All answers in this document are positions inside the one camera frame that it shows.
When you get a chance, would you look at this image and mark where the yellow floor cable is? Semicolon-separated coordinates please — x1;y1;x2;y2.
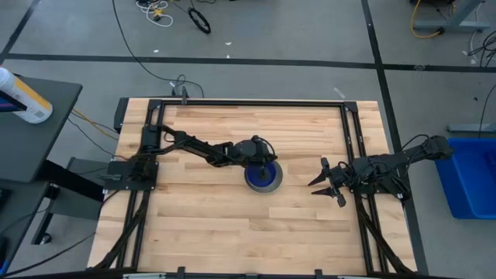
410;0;443;40

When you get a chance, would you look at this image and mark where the long black floor cable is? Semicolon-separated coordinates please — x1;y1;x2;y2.
112;0;205;98

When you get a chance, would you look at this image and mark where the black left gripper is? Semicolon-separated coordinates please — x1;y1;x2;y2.
231;135;279;182

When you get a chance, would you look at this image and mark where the black coiled cable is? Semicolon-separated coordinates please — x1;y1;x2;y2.
187;7;212;35

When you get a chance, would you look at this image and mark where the grey metal floor bar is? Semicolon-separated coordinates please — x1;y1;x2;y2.
446;122;496;134

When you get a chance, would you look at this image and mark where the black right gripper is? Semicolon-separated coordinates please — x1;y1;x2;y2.
308;157;352;208

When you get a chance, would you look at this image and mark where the blue plastic bin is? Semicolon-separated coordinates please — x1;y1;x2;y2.
434;137;496;221

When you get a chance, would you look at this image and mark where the white coiled cable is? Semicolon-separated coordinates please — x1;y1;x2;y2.
135;0;174;29

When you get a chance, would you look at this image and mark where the thin yellow wire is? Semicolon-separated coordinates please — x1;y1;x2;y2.
71;108;119;141

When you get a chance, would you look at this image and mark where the black side table stand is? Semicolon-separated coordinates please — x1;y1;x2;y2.
30;157;114;246

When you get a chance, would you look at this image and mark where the black aluminium table frame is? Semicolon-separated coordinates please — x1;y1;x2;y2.
92;98;418;278

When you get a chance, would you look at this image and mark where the white canister with yellow label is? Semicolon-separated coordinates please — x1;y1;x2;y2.
0;66;53;125

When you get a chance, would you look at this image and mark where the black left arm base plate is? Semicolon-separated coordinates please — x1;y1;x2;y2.
101;160;160;191

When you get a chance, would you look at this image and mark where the grey metal desk leg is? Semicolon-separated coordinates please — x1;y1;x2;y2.
412;0;491;34

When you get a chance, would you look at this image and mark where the grey plastic bowl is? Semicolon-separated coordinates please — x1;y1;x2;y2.
243;159;284;195

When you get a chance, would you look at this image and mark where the dark grey side table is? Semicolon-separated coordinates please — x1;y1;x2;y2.
0;75;84;184

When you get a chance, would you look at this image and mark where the blue plastic bowl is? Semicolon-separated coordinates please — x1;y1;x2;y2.
246;161;281;188

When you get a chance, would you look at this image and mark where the black cable bundle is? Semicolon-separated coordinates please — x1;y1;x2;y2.
467;30;496;69

